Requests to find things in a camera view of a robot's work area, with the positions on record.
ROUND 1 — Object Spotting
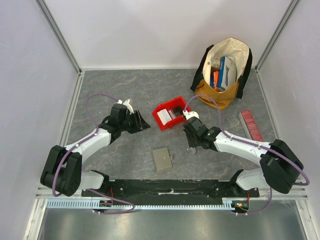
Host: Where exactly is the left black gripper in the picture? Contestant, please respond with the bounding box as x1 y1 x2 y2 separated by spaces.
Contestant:
119 109 150 134

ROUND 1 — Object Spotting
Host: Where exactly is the grey card holder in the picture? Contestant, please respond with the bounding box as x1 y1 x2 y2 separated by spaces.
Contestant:
152 147 173 172

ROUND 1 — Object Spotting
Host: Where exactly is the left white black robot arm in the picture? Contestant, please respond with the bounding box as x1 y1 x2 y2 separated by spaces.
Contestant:
40 103 151 197

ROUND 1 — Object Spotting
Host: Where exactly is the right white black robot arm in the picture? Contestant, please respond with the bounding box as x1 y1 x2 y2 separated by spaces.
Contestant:
183 117 304 197

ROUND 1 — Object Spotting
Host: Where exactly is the red plastic bin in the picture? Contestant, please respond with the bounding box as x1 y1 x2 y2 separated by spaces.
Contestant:
152 96 186 131

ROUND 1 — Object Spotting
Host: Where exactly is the red grey flat box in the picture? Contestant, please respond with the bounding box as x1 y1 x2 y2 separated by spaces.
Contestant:
238 110 264 142

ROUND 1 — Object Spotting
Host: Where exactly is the orange box in bag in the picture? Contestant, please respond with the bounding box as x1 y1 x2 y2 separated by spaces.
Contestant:
209 71 219 90

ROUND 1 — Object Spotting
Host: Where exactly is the blue box in bag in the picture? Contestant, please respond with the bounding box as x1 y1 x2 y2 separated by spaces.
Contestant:
217 56 233 92

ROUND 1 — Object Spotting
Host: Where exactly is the yellow canvas tote bag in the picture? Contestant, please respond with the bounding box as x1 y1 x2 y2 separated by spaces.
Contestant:
190 37 253 110

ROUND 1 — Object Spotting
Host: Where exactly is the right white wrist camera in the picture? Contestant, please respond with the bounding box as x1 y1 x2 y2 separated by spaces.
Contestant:
182 110 199 120

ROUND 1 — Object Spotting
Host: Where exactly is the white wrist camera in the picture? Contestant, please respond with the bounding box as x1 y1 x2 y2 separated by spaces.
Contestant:
182 110 199 120
117 99 134 114

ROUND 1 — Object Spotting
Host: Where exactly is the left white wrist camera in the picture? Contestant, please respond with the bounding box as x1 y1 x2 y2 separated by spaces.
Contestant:
117 99 134 114

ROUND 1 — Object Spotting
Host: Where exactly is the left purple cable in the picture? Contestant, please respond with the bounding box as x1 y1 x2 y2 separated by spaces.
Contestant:
51 93 121 198

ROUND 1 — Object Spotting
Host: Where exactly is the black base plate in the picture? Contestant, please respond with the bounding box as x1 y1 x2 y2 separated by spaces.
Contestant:
97 179 260 204

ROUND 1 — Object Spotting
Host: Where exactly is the blue slotted cable duct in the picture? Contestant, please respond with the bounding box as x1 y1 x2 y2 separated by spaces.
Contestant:
46 198 235 211

